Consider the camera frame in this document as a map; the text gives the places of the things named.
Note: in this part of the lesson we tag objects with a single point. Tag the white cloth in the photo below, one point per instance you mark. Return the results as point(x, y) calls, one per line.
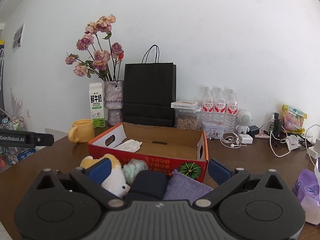
point(129, 146)

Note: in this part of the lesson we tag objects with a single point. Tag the white tin box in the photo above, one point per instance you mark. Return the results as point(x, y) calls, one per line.
point(213, 130)

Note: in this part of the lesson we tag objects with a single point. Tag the black phone stand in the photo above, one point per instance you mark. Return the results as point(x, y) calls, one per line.
point(275, 130)

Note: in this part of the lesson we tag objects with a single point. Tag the purple tissue pack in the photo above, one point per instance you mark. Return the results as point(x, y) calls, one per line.
point(306, 190)

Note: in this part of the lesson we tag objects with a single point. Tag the clear water bottle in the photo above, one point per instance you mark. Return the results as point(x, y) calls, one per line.
point(220, 106)
point(231, 111)
point(207, 105)

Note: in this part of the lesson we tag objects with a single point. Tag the white flat box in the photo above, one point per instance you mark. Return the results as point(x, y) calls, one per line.
point(184, 105)

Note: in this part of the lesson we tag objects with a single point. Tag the dried pink rose bouquet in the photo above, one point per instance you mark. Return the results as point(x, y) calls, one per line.
point(104, 57)

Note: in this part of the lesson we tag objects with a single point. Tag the red cardboard box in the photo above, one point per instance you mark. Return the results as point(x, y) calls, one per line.
point(164, 149)

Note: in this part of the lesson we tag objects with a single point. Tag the yellow ceramic mug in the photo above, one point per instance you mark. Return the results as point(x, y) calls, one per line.
point(82, 131)

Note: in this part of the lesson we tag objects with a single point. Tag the clear snack container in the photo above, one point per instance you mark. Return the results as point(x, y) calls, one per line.
point(187, 118)

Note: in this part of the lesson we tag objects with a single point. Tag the yellow white plush toy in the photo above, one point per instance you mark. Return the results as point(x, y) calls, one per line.
point(115, 183)

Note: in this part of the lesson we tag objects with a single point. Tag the yellow snack bag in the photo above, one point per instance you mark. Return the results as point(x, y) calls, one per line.
point(293, 119)

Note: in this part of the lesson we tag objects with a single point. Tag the wall paper notice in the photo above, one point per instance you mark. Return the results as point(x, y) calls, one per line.
point(18, 37)

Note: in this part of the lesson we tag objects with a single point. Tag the black paper shopping bag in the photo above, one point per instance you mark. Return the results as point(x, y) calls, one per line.
point(149, 89)

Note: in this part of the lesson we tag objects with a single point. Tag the purple fabric pouch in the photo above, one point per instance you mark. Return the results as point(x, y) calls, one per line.
point(182, 187)

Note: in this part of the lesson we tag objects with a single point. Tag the white robot toy speaker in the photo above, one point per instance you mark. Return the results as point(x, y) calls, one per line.
point(244, 119)

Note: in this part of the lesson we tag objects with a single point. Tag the white earphones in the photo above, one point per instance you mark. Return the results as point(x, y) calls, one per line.
point(231, 140)

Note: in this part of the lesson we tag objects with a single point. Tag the black power adapter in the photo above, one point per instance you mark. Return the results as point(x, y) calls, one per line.
point(253, 130)

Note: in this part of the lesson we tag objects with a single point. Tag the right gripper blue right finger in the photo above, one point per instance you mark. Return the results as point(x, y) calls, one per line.
point(219, 173)

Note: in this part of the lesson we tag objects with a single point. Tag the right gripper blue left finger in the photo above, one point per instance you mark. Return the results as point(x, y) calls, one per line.
point(100, 171)

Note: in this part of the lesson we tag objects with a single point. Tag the dark navy pouch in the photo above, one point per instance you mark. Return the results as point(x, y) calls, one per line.
point(148, 186)

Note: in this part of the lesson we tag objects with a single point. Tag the wire storage rack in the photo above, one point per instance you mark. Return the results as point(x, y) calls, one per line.
point(9, 125)

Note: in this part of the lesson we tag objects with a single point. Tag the white power adapter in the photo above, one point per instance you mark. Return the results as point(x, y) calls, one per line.
point(245, 139)

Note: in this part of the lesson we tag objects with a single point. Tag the purple textured vase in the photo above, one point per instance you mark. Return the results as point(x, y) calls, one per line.
point(113, 101)

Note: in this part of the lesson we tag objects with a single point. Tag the white green milk carton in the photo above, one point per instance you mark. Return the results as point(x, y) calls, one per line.
point(97, 104)

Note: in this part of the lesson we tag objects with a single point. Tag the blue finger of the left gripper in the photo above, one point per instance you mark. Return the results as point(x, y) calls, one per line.
point(41, 139)

